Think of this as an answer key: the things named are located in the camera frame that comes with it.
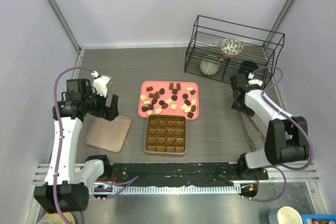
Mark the blue box corner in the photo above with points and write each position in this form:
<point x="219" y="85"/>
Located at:
<point x="318" y="219"/>

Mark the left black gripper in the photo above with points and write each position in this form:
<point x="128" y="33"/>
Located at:
<point x="107" y="113"/>

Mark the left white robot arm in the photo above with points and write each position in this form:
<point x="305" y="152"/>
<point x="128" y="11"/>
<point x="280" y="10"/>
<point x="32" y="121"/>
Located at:
<point x="64" y="189"/>

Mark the floral ceramic bowl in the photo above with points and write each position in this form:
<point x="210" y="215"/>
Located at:
<point x="231" y="47"/>

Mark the white oval chocolate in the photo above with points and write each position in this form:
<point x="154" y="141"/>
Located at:
<point x="158" y="111"/>

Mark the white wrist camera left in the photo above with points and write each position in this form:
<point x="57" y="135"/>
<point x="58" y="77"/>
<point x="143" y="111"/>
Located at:
<point x="100" y="84"/>

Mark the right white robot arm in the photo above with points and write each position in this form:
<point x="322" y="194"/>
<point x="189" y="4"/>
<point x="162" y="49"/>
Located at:
<point x="286" y="140"/>

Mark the beige plate bottom left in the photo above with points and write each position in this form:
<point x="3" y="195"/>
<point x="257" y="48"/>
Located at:
<point x="56" y="218"/>

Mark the dark green mug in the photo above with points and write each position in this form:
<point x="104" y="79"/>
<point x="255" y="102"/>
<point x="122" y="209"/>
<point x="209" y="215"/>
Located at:
<point x="248" y="66"/>

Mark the brown leaf chocolate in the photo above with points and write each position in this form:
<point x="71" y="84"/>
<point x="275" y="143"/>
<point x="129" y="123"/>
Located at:
<point x="164" y="106"/>

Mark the pink plastic tray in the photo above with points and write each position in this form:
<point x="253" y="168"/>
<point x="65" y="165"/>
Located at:
<point x="169" y="98"/>

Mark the white bowl bottom right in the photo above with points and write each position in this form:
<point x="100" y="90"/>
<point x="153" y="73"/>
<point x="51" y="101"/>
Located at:
<point x="285" y="215"/>

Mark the gold chocolate box with tray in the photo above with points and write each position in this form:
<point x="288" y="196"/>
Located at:
<point x="165" y="135"/>

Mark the black wire rack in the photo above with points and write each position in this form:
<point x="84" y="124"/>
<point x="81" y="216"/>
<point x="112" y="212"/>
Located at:
<point x="219" y="49"/>

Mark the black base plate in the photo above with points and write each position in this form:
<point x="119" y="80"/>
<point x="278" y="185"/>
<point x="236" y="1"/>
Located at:
<point x="208" y="174"/>

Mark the rose gold tin lid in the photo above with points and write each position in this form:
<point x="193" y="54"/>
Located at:
<point x="109" y="135"/>

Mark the striped ceramic cup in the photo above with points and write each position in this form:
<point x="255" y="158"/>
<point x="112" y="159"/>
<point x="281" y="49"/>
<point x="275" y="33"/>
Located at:
<point x="210" y="65"/>

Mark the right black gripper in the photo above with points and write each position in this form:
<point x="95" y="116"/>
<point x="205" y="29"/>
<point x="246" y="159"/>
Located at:
<point x="246" y="110"/>

